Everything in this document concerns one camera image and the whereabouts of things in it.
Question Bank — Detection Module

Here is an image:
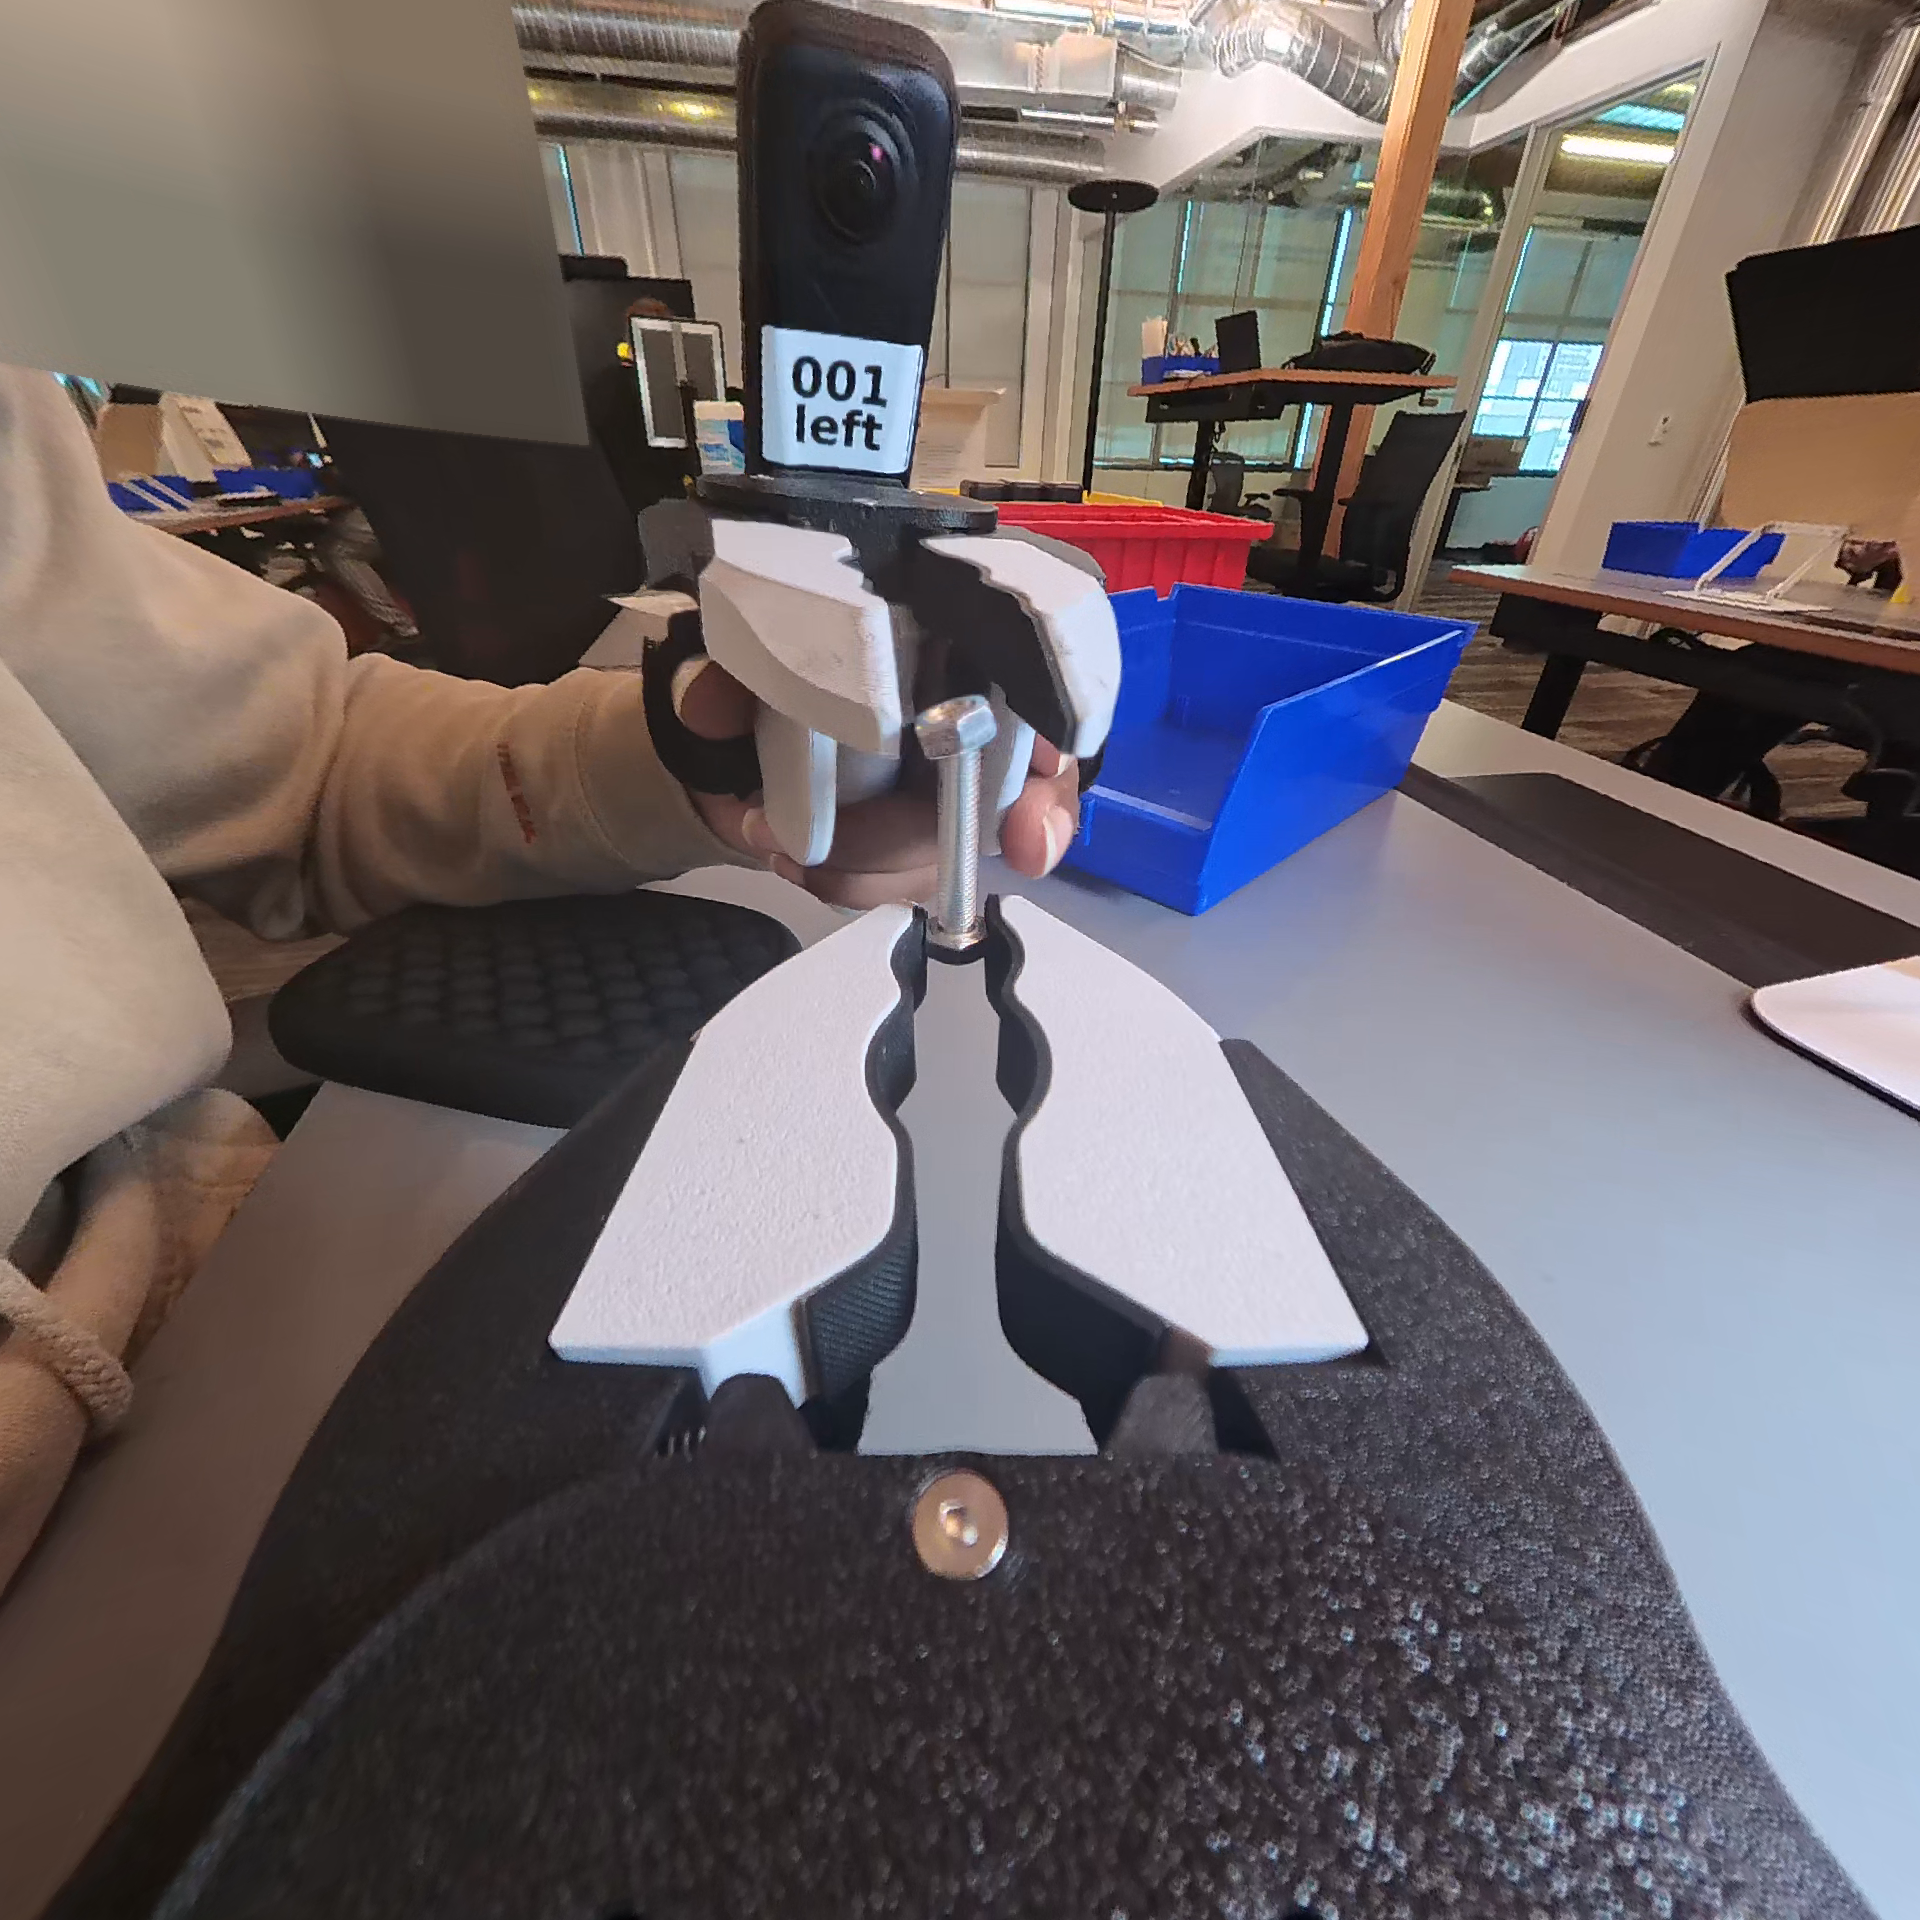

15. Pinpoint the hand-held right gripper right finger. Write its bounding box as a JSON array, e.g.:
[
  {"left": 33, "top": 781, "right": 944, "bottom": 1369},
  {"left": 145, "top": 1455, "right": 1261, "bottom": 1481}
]
[{"left": 995, "top": 891, "right": 1373, "bottom": 1397}]

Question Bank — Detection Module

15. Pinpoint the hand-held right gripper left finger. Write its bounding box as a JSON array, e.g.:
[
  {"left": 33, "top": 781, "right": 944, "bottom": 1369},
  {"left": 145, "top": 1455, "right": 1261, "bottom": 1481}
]
[{"left": 553, "top": 895, "right": 925, "bottom": 1405}]

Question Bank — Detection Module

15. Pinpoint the black floor lamp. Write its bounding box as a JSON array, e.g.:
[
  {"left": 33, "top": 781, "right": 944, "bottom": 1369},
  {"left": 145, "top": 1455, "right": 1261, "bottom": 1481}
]
[{"left": 1073, "top": 181, "right": 1161, "bottom": 496}]

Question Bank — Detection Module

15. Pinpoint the person's torso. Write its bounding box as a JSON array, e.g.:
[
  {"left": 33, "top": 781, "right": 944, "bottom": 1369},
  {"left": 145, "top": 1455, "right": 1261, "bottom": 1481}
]
[{"left": 0, "top": 367, "right": 297, "bottom": 1597}]

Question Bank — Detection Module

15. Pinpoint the white document stand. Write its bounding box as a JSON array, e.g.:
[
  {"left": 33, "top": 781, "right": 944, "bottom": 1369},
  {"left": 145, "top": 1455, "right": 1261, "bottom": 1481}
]
[{"left": 1751, "top": 955, "right": 1920, "bottom": 1117}]

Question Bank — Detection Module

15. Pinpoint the blue plastic bin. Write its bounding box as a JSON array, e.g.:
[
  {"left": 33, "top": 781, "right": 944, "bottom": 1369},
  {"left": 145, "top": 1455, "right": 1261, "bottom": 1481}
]
[
  {"left": 1600, "top": 524, "right": 1779, "bottom": 581},
  {"left": 1065, "top": 581, "right": 1480, "bottom": 917}
]

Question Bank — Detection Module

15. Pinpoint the person's left forearm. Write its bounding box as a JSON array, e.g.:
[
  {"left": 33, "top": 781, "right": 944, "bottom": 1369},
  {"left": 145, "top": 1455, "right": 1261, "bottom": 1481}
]
[{"left": 197, "top": 585, "right": 745, "bottom": 932}]

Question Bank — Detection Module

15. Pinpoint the black mesh office chair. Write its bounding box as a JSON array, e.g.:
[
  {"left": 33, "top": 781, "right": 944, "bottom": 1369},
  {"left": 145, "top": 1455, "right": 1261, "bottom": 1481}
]
[{"left": 315, "top": 421, "right": 647, "bottom": 686}]

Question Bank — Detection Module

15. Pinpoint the wooden office desk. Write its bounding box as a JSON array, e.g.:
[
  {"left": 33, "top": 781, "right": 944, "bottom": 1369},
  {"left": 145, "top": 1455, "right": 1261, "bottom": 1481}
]
[{"left": 1456, "top": 565, "right": 1920, "bottom": 789}]

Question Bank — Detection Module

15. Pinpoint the wooden standing desk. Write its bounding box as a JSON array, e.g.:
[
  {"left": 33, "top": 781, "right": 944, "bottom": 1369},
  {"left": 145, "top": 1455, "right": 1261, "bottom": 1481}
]
[{"left": 1136, "top": 364, "right": 1442, "bottom": 511}]

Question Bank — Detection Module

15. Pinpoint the person's left hand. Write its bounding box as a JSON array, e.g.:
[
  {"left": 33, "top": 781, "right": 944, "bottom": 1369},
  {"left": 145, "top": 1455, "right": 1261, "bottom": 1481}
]
[{"left": 667, "top": 655, "right": 1085, "bottom": 913}]

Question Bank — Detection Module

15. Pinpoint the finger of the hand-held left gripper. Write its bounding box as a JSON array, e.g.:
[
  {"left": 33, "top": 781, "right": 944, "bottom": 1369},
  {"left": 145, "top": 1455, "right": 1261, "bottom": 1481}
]
[
  {"left": 698, "top": 525, "right": 922, "bottom": 759},
  {"left": 900, "top": 534, "right": 1127, "bottom": 769}
]

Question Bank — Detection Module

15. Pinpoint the black computer monitor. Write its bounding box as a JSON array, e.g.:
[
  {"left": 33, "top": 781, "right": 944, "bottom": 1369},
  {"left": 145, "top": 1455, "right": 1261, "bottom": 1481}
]
[{"left": 1727, "top": 227, "right": 1920, "bottom": 406}]

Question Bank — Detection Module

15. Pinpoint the red plastic bin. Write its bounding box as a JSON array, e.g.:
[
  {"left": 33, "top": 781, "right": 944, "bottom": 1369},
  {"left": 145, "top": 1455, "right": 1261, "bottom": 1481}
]
[{"left": 993, "top": 502, "right": 1277, "bottom": 600}]

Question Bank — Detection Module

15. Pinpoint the black wrist rest pad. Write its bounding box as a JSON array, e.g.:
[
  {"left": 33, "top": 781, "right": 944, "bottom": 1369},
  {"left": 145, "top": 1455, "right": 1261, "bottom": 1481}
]
[{"left": 272, "top": 887, "right": 808, "bottom": 1126}]

